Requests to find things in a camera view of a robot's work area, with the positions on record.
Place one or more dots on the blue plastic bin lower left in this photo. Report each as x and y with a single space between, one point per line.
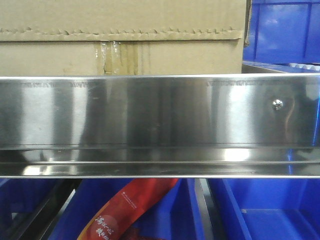
21 196

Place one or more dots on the blue plastic bin lower right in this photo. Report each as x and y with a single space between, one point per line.
268 209

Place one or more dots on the red snack bag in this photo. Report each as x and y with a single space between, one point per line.
125 207

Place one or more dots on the blue plastic bin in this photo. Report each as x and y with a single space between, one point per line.
21 196
175 217
284 32
268 209

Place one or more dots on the blue plastic bin upper right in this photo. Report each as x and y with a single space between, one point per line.
284 32

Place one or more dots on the blue plastic bin lower middle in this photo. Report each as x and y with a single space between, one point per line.
175 217

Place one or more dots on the brown cardboard carton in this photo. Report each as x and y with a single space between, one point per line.
122 37

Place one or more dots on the stainless steel shelf rail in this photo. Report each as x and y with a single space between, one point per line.
201 126

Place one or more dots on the shiny metal screw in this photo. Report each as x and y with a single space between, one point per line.
277 104

